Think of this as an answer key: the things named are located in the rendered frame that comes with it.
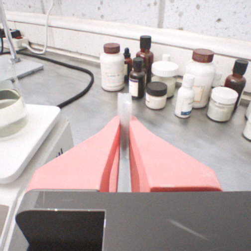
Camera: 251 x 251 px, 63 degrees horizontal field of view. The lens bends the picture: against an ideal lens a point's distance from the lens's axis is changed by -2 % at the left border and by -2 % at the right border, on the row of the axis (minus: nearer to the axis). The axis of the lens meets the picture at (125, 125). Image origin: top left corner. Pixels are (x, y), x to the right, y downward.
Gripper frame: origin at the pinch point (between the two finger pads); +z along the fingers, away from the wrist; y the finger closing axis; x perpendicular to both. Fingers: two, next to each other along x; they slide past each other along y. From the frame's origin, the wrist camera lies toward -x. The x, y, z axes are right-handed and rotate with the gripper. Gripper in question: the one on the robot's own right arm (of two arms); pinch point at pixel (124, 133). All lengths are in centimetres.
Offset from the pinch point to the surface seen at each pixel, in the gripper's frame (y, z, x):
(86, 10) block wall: 12, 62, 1
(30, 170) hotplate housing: 9.3, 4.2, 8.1
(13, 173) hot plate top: 9.7, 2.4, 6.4
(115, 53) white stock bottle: 1.9, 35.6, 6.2
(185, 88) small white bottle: -10.9, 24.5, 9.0
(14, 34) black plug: 40, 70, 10
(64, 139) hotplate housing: 7.7, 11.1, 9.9
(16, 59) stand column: 33, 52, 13
